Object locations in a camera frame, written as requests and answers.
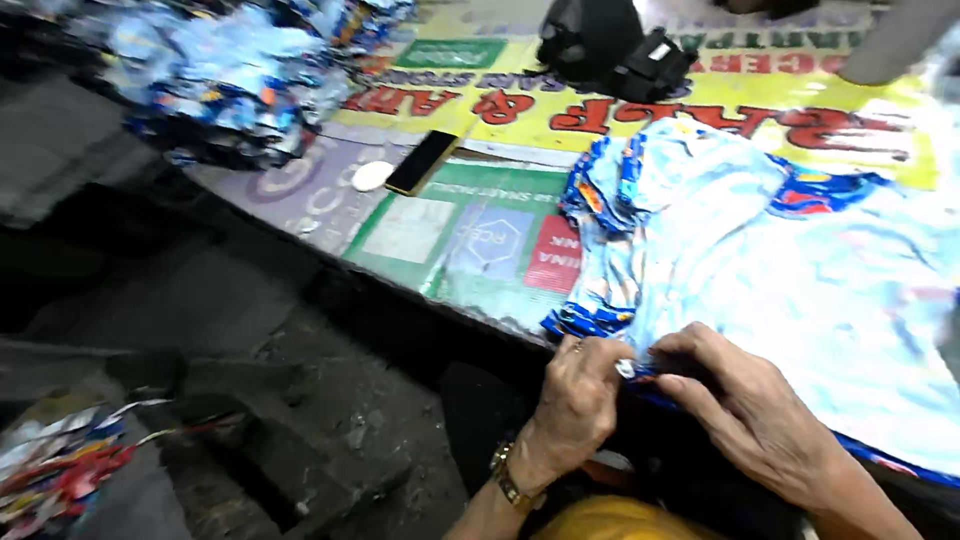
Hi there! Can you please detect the person's body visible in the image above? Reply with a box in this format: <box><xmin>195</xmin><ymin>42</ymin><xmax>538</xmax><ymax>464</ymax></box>
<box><xmin>528</xmin><ymin>493</ymin><xmax>729</xmax><ymax>540</ymax></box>

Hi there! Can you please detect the person's right hand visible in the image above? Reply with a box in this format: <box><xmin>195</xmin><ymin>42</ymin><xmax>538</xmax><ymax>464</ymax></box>
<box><xmin>648</xmin><ymin>321</ymin><xmax>847</xmax><ymax>505</ymax></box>

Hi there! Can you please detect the printed banner sheet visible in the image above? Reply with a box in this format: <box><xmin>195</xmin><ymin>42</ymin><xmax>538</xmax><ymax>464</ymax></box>
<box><xmin>183</xmin><ymin>0</ymin><xmax>940</xmax><ymax>352</ymax></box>

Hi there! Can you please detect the black smartphone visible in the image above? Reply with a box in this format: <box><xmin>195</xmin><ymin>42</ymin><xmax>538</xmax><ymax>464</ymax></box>
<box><xmin>384</xmin><ymin>129</ymin><xmax>460</xmax><ymax>198</ymax></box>

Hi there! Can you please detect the black bag with straps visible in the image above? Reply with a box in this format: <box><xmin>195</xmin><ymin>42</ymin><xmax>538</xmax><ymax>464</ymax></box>
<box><xmin>535</xmin><ymin>0</ymin><xmax>699</xmax><ymax>105</ymax></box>

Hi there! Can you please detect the person's left hand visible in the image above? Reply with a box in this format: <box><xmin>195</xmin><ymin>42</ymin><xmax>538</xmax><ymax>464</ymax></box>
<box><xmin>517</xmin><ymin>334</ymin><xmax>636</xmax><ymax>498</ymax></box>

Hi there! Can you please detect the light blue garment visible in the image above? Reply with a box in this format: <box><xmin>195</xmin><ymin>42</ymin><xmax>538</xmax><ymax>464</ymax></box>
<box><xmin>541</xmin><ymin>116</ymin><xmax>960</xmax><ymax>489</ymax></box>

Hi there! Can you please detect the person's right forearm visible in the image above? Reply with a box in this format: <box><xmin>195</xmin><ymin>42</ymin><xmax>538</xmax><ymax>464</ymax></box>
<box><xmin>801</xmin><ymin>442</ymin><xmax>925</xmax><ymax>540</ymax></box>

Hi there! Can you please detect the person's left forearm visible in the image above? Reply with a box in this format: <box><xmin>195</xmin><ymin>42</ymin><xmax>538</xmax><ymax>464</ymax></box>
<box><xmin>442</xmin><ymin>441</ymin><xmax>552</xmax><ymax>540</ymax></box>

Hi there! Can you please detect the pile of colourful fabric scraps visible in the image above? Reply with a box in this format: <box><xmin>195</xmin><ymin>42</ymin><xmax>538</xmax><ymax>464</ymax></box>
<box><xmin>0</xmin><ymin>401</ymin><xmax>172</xmax><ymax>540</ymax></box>

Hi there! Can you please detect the white round disc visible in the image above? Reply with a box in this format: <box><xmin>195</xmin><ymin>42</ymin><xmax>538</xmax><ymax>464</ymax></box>
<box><xmin>351</xmin><ymin>160</ymin><xmax>396</xmax><ymax>193</ymax></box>

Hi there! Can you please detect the grey cylindrical post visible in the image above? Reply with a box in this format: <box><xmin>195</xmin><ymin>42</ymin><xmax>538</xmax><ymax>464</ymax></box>
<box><xmin>837</xmin><ymin>0</ymin><xmax>957</xmax><ymax>87</ymax></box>

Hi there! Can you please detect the pile of light blue garments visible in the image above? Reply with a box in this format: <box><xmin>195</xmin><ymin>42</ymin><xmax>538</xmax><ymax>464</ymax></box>
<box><xmin>67</xmin><ymin>0</ymin><xmax>415</xmax><ymax>171</ymax></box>

